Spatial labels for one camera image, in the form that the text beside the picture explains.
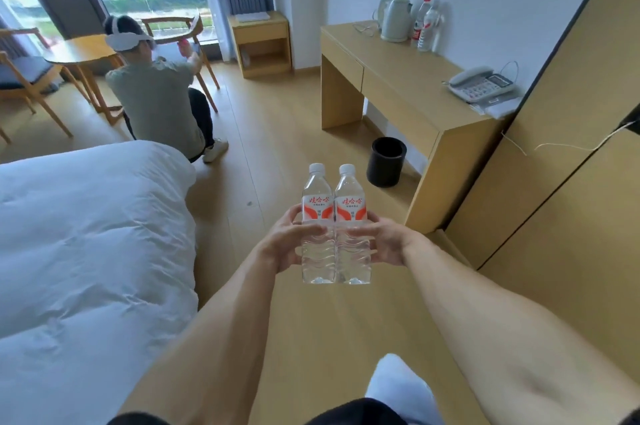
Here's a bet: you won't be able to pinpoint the white headset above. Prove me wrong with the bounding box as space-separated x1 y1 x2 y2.
105 17 157 53

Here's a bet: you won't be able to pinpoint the black trash bin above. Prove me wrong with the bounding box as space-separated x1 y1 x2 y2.
366 137 407 189

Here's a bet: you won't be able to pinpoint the thin white cable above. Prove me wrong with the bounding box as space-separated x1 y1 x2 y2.
499 121 637 158

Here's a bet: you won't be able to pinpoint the round wooden side table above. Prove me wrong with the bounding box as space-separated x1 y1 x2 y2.
42 34 126 126

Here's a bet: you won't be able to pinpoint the black t-shirt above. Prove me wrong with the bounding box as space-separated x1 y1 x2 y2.
107 398 640 425

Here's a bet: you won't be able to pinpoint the light denim shorts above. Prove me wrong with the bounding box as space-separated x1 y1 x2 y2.
365 353 446 425

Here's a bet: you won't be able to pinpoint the person's right forearm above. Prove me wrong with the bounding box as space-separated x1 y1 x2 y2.
402 234 640 425

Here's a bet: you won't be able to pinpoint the white telephone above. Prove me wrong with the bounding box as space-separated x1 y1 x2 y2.
442 65 517 104

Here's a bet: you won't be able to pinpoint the red cap water bottle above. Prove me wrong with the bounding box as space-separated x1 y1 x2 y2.
411 0 432 48

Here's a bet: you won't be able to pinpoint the bagged remote control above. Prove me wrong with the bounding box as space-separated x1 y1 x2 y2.
469 91 524 120

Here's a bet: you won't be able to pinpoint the wooden armchair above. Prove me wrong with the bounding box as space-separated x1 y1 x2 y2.
0 28 92 145
141 14 221 113

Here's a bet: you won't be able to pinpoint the white cap water bottle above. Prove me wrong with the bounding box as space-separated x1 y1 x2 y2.
301 163 337 286
333 163 373 286
417 0 442 53

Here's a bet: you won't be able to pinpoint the person's left forearm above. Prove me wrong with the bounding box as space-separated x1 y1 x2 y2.
119 244 279 425

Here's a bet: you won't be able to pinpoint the low wooden cabinet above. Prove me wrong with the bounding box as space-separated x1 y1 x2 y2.
227 11 294 79

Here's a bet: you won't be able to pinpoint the person's right hand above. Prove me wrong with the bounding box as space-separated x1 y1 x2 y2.
345 211 426 268

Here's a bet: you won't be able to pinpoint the person's left hand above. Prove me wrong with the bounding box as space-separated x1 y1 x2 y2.
257 204 329 274

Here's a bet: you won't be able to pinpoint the white bed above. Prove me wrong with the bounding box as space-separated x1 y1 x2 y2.
0 140 200 425

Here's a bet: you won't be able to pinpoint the white electric kettle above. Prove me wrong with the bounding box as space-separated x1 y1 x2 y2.
381 0 414 44

